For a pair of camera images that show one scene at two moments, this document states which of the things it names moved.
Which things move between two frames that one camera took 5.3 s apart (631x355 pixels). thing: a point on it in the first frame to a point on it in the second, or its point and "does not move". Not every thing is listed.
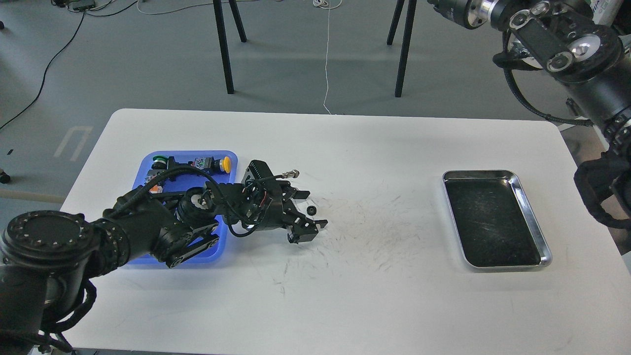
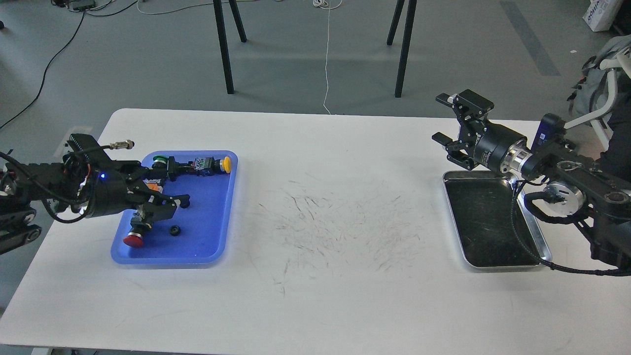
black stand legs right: (405, 41) does not move
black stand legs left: (220, 21) does not move
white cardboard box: (605, 12) does not move
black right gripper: (471, 14) to (495, 147)
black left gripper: (259, 203) to (98, 186)
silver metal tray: (496, 228) does not move
